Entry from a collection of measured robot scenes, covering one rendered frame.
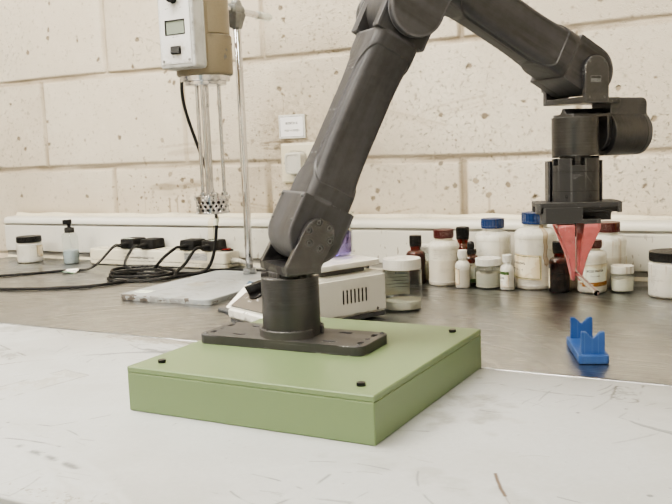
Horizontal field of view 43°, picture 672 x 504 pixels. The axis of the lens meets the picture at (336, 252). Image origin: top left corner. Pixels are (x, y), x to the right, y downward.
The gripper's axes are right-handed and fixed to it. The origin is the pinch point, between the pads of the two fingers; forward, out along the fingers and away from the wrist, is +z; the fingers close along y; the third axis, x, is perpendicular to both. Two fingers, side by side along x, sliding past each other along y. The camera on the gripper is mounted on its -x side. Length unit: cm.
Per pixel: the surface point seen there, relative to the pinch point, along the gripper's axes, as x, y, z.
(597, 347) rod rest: 11.8, -0.7, 6.8
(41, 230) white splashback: -95, 119, 0
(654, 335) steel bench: -1.7, -9.9, 8.4
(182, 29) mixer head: -37, 61, -39
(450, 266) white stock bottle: -41.8, 15.7, 4.2
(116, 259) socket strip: -79, 93, 6
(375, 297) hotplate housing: -14.2, 26.7, 5.0
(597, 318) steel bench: -12.6, -4.7, 8.2
